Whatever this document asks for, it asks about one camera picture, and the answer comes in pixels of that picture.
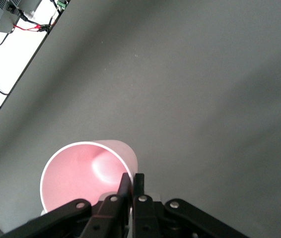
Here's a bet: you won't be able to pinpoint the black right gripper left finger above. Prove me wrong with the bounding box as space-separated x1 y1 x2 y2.
2 173 133 238

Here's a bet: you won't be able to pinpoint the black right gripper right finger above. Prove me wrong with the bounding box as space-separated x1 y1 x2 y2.
130 173 250 238

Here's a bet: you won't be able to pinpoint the pink plastic cup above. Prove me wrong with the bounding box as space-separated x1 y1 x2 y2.
40 140 139 216

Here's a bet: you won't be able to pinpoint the dark grey table mat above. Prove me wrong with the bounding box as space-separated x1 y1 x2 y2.
0 0 281 238

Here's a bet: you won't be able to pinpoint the black adapter with green board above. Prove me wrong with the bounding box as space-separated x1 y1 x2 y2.
56 0 69 11

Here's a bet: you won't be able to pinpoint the grey electronics boxes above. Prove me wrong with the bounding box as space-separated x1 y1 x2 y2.
0 0 42 33

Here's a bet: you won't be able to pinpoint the red wire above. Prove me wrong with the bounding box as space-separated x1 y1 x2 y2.
12 23 52 32

